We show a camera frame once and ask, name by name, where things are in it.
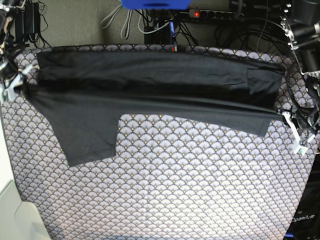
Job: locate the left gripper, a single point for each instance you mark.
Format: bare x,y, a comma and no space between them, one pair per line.
303,120

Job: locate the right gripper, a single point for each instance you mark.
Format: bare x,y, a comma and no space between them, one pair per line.
11,76

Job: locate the dark grey T-shirt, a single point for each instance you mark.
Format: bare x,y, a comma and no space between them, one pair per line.
83,94

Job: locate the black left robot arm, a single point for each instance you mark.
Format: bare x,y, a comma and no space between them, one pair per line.
300,22

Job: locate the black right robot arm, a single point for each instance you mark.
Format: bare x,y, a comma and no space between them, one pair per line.
8,11

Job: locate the black power adapter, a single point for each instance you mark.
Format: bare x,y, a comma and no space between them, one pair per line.
27,23

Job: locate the black OpenArm box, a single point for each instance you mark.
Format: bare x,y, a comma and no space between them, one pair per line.
305,224

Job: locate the fan-patterned table cloth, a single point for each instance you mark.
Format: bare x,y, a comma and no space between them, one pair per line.
170,179

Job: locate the white plastic bin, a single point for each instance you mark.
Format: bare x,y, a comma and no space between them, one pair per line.
19,220

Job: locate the red and black clamp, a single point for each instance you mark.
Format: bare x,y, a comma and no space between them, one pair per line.
174,44

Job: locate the black power strip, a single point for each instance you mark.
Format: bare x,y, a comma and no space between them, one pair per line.
211,14

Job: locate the blue plastic mount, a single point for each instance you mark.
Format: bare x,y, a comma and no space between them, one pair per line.
156,4

